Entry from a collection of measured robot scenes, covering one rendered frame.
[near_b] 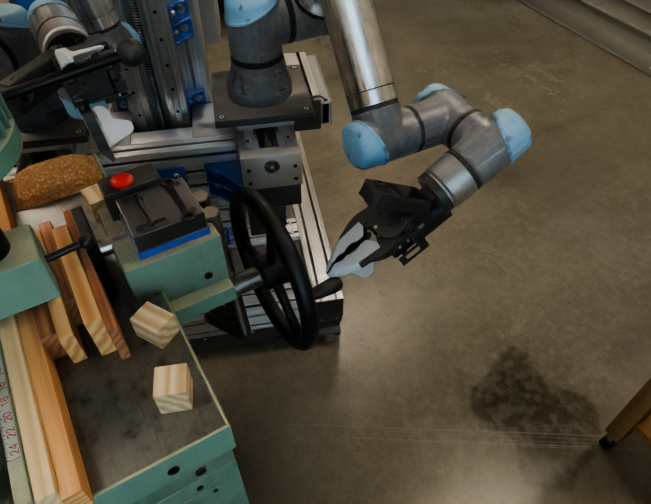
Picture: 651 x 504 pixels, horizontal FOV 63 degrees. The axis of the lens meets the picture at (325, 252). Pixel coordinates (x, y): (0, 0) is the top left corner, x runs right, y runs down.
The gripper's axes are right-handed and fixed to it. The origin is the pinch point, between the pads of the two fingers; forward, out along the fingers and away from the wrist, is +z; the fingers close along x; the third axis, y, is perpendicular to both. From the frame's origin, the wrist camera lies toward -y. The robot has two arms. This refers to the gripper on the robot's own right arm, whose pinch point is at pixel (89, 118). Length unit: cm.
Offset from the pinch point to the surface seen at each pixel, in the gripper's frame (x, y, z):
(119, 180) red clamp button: 6.7, 0.1, 5.4
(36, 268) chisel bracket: 6.5, -12.5, 15.7
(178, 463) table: 21.4, -7.6, 38.1
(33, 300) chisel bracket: 10.9, -14.8, 15.7
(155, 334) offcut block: 16.0, -4.0, 24.3
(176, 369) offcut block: 15.2, -3.5, 30.9
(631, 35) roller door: 110, 287, -96
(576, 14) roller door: 113, 290, -136
